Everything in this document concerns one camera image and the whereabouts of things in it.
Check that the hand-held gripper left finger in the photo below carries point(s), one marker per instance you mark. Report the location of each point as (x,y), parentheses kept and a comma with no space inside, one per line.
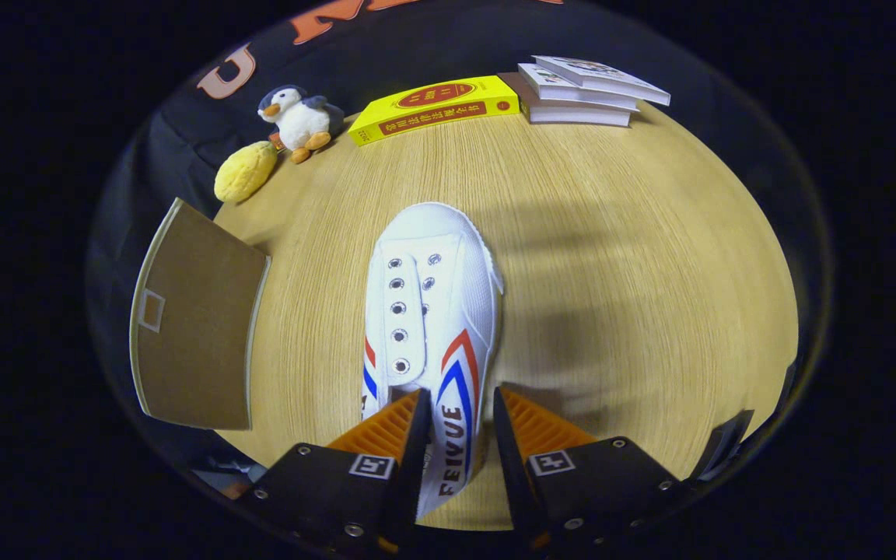
(409,467)

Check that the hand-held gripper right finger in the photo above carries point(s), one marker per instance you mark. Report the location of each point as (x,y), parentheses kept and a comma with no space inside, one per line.
(512,459)

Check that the white canvas shoe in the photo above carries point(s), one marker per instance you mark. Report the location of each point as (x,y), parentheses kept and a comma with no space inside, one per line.
(432,257)

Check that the beige fabric storage box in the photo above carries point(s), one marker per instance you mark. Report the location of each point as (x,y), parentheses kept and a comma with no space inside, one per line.
(199,327)

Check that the yellow round plush toy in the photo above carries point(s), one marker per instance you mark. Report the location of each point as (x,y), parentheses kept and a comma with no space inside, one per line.
(246,173)

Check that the yellow book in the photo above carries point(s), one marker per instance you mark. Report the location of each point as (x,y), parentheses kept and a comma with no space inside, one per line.
(432,109)

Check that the penguin plush toy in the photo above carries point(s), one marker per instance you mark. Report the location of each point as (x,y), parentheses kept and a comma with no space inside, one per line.
(300,120)

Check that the white illustrated book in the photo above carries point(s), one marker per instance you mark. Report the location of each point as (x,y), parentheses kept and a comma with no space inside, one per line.
(549,84)
(600,76)

